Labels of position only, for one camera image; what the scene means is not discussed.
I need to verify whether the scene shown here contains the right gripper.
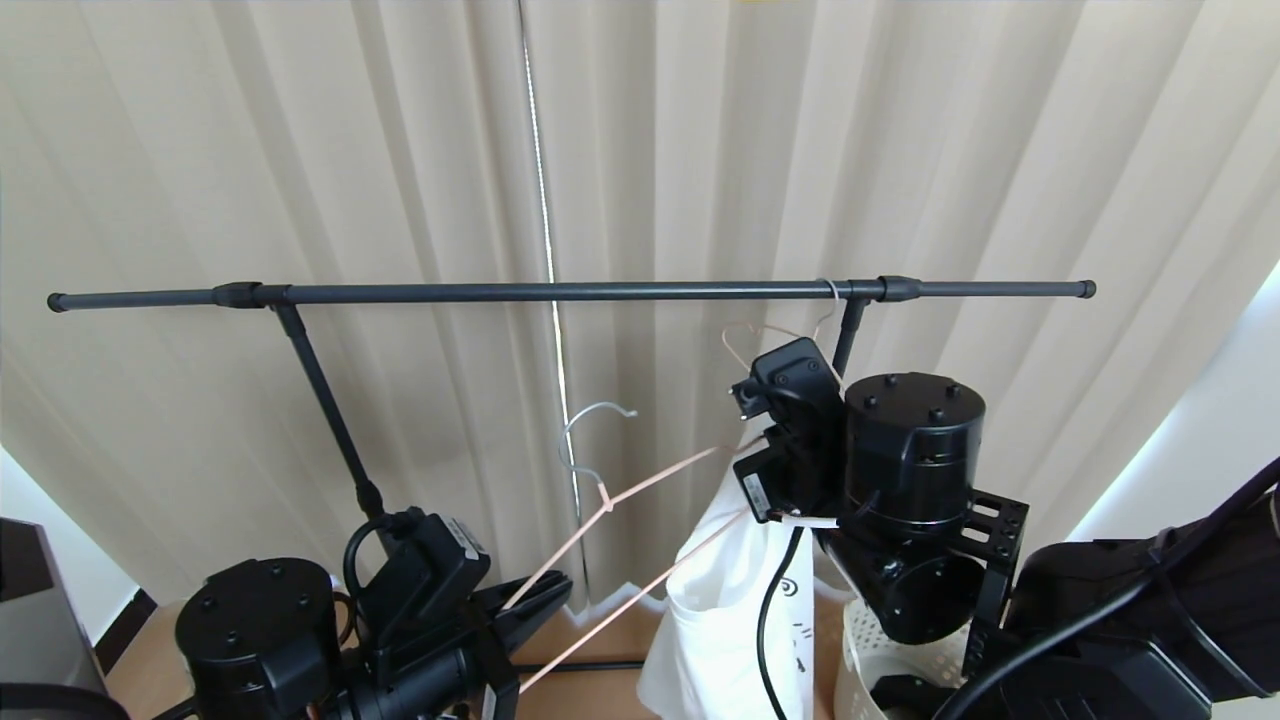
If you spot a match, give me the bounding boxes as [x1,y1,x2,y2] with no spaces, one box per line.
[732,428,845,525]

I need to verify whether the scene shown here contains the black cable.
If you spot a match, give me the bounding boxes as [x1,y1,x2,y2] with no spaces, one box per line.
[756,524,807,720]
[930,455,1280,720]

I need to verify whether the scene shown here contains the white printed T-shirt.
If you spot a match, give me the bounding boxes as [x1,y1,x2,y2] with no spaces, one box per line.
[636,428,853,720]

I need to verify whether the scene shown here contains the pink clothes hanger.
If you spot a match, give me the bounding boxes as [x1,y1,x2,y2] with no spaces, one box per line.
[498,401,766,697]
[721,279,847,393]

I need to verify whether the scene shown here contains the black clothes rack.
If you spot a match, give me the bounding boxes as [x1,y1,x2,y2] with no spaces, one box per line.
[46,274,1099,673]

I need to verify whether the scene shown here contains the white laundry basket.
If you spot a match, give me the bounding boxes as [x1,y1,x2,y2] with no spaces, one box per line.
[832,597,979,720]

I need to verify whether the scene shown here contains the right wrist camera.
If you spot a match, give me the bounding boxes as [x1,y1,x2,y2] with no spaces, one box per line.
[729,336,848,453]

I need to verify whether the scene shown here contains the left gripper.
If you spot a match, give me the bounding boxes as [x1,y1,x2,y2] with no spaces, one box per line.
[330,605,523,720]

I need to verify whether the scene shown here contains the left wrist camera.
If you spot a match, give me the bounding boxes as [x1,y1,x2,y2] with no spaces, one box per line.
[343,507,493,653]

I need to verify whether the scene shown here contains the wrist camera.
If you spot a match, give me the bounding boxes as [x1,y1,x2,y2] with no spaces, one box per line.
[729,336,848,453]
[343,507,493,653]

